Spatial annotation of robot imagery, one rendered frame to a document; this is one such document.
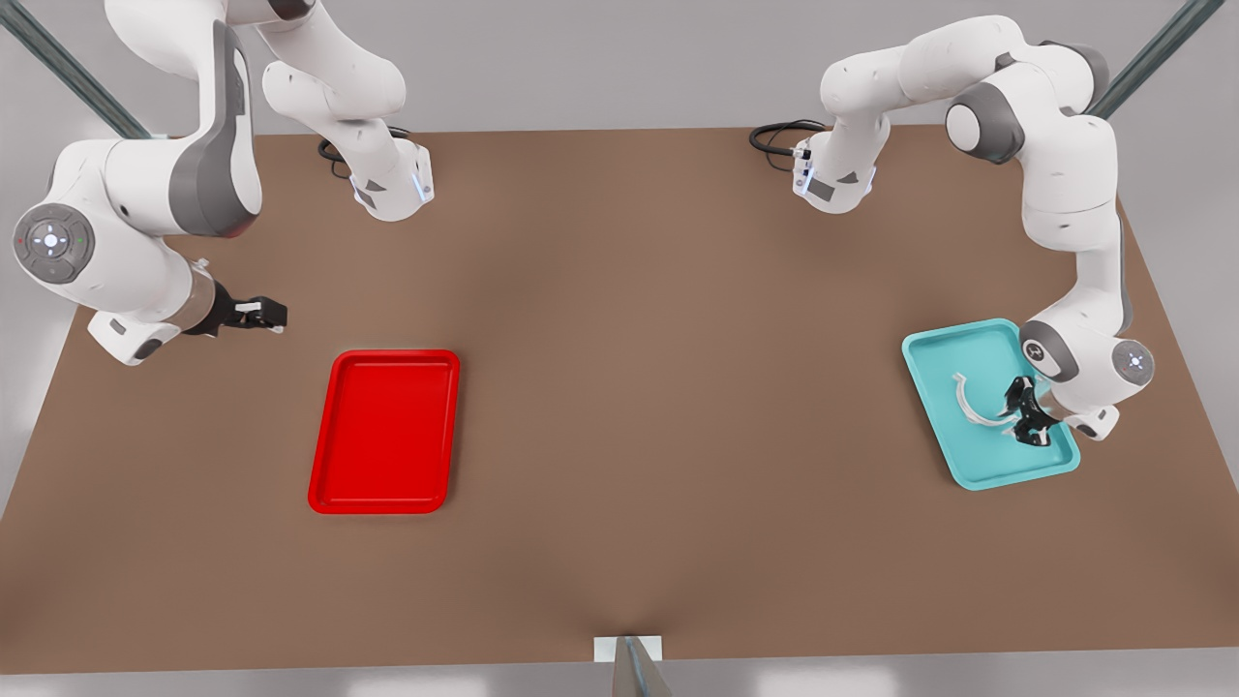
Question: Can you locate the white drainage pipe clamp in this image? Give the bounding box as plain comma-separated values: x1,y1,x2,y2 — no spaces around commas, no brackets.
952,373,1019,432

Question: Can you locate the teal rectangular tray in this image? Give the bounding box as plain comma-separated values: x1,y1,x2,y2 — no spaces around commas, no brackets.
902,318,1081,491

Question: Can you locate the red rectangular tray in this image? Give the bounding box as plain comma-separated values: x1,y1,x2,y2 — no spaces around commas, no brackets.
308,349,462,515

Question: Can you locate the black cable loop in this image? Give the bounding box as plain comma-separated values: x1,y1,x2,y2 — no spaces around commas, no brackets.
749,120,830,173
317,127,415,181

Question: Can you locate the silver frame post with foot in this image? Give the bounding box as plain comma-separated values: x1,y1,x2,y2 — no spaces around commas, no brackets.
593,635,673,697

